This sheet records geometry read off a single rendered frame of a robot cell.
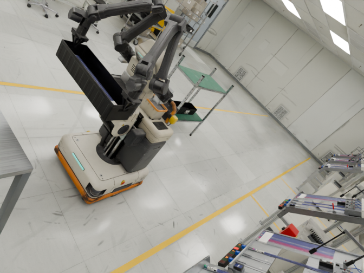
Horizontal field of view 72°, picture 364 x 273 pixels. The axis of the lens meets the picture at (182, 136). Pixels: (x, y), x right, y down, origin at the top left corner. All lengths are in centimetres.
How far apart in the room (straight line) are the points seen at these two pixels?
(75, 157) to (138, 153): 51
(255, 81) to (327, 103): 282
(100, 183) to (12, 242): 66
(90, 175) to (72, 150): 28
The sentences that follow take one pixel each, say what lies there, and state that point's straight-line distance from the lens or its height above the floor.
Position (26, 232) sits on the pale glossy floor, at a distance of 207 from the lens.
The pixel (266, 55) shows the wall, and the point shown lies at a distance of 1107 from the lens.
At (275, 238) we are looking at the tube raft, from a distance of 222.
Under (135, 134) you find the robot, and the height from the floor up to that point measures 74.
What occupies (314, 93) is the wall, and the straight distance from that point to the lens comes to 1037.
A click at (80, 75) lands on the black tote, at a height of 108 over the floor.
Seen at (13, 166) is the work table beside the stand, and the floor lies 80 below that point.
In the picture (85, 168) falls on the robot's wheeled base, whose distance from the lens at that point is 218.
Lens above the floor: 179
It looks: 26 degrees down
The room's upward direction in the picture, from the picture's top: 40 degrees clockwise
